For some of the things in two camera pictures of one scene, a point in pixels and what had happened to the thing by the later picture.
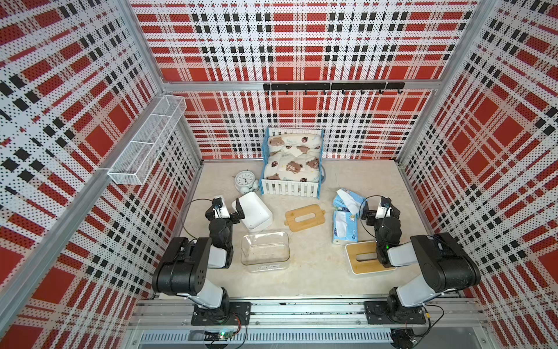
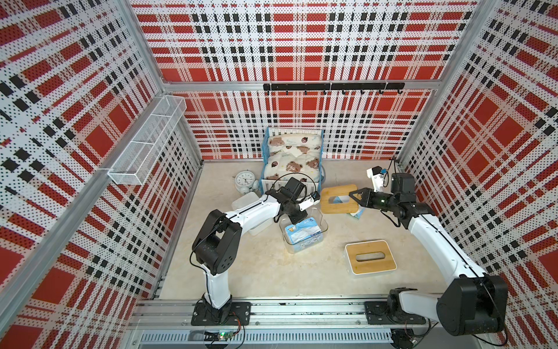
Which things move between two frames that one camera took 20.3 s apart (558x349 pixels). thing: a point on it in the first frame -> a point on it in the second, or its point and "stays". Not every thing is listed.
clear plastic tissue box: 265,252 -> 305,235
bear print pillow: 294,142 stays
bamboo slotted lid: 295,226 -> 326,207
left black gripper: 233,216 -> 300,216
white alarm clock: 245,181 stays
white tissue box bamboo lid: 362,258 stays
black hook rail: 380,86 stays
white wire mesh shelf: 137,160 stays
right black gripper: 371,216 -> 368,195
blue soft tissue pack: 344,227 -> 306,232
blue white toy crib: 291,163 stays
